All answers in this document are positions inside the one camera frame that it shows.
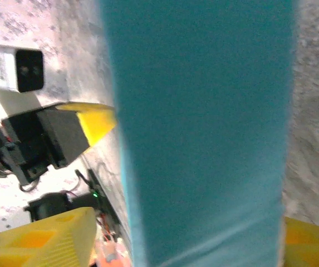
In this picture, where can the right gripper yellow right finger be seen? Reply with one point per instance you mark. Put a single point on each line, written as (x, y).
(309, 244)

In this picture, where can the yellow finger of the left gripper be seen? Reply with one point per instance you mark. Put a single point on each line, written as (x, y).
(98, 122)

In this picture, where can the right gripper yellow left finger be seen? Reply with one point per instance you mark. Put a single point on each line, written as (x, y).
(36, 244)

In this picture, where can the blue paper box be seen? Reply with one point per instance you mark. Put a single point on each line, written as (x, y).
(203, 125)

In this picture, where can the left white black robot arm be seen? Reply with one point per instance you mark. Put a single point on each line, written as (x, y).
(48, 207)

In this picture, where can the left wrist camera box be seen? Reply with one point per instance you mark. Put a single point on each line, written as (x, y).
(14, 72)

